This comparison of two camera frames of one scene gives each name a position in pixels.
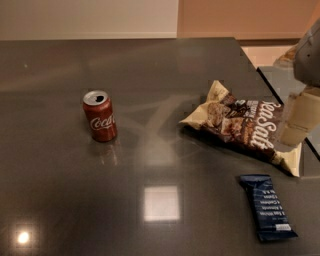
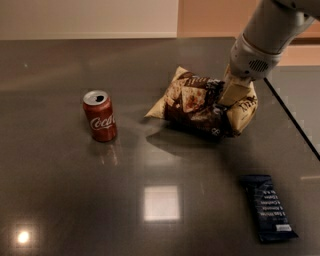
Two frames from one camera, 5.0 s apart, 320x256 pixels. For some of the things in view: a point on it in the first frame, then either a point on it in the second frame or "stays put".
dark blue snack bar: x=271 y=221 stays put
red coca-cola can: x=100 y=115 stays put
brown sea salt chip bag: x=250 y=125 → x=191 y=102
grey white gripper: x=308 y=61 → x=249 y=62
